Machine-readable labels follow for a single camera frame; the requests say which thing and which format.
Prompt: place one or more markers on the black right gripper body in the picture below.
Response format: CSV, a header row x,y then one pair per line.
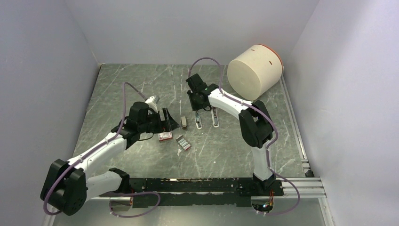
x,y
195,103

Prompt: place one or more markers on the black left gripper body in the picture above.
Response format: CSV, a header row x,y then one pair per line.
x,y
153,123

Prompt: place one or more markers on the red staple box sleeve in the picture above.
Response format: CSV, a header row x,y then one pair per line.
x,y
164,136

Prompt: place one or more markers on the beige stapler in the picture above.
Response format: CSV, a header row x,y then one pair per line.
x,y
184,124

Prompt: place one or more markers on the staple box tray with staples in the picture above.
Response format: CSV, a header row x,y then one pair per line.
x,y
183,143

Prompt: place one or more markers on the blue mini stapler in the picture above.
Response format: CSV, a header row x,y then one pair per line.
x,y
198,120

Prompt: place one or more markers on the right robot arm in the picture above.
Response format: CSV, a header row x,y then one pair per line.
x,y
255,123

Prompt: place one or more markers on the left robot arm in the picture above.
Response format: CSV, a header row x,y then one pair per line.
x,y
69,184

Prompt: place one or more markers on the cream cylindrical container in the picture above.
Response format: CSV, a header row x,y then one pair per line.
x,y
255,71

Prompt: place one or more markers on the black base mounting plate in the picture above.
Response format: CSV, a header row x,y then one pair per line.
x,y
206,191

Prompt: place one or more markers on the aluminium frame rail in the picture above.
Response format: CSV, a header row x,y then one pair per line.
x,y
292,187

